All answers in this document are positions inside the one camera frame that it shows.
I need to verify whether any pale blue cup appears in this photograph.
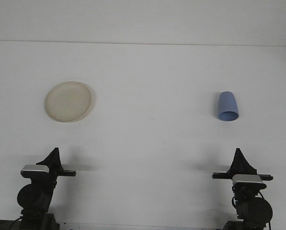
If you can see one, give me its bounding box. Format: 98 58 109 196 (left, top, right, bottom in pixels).
217 91 240 122

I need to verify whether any pale round plate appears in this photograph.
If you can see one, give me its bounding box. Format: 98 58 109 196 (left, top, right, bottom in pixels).
44 80 95 123

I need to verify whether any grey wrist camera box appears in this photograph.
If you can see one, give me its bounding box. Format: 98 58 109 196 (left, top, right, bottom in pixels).
20 164 50 178
232 174 267 190

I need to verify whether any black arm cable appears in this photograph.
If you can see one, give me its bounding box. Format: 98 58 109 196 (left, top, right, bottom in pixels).
10 216 23 228

